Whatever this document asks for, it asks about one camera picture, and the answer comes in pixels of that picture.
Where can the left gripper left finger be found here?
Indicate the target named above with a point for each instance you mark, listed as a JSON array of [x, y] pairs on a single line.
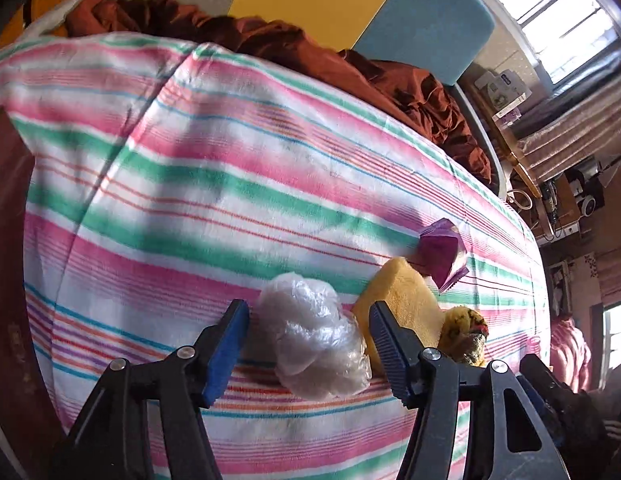
[[110, 437]]

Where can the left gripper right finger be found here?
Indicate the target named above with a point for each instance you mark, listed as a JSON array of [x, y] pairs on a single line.
[[507, 438]]

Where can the clear plastic bag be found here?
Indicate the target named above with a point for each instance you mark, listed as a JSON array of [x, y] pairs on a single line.
[[317, 347]]

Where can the purple snack packet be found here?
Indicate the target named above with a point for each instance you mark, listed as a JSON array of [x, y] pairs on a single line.
[[441, 254]]

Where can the yellow patterned rolled sock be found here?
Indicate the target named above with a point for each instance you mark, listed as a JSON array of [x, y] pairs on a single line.
[[463, 336]]

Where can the pink pillow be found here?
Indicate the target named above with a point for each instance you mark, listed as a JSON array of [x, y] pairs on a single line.
[[570, 356]]

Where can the yellow sponge block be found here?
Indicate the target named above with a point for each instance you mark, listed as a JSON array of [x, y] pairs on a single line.
[[410, 300]]

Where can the wooden side table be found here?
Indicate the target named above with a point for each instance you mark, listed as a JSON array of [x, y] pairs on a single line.
[[505, 142]]

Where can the striped bed sheet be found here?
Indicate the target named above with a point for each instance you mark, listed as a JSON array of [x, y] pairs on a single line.
[[147, 182]]

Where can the rust brown blanket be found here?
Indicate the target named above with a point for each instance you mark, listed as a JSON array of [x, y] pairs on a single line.
[[407, 93]]

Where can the pink beige curtain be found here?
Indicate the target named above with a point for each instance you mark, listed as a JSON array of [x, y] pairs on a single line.
[[592, 128]]

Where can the white cardboard box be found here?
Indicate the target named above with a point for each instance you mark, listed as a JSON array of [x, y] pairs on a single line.
[[505, 91]]

